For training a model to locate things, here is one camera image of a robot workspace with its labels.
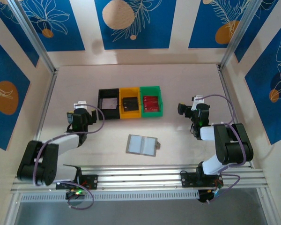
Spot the grey clear card holder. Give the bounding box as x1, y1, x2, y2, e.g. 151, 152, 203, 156
126, 134, 161, 157

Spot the white card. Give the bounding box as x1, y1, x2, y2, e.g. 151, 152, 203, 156
102, 97, 119, 110

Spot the red card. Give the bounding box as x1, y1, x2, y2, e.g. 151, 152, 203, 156
142, 95, 160, 112

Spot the black card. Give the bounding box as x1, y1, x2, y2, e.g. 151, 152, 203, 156
122, 96, 139, 111

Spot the black plastic bin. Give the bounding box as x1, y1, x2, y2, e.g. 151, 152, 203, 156
97, 88, 121, 120

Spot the green plastic bin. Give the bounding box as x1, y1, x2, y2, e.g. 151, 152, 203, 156
140, 85, 164, 118

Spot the yellow plastic bin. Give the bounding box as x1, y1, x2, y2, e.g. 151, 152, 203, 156
118, 87, 142, 119

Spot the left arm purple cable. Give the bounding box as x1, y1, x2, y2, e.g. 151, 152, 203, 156
32, 104, 105, 210

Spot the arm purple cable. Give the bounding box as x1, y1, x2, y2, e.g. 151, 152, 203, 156
196, 94, 246, 204
32, 104, 105, 210

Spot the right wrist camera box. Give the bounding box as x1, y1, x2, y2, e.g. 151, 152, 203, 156
191, 95, 205, 111

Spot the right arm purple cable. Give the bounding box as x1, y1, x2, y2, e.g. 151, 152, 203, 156
196, 94, 246, 204

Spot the aluminium table side rail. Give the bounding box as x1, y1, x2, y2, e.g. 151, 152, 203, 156
25, 69, 59, 174
217, 65, 253, 168

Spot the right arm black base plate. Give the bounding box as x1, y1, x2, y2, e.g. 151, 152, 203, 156
180, 172, 224, 188

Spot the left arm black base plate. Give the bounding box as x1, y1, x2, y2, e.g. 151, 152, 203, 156
55, 174, 99, 190

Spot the aluminium mounting rail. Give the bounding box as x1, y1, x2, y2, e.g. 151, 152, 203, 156
10, 165, 269, 194

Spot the aluminium frame post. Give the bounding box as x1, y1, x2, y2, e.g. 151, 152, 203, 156
8, 0, 57, 74
219, 0, 264, 71

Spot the white slotted cable duct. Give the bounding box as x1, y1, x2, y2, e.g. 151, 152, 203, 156
20, 191, 200, 202

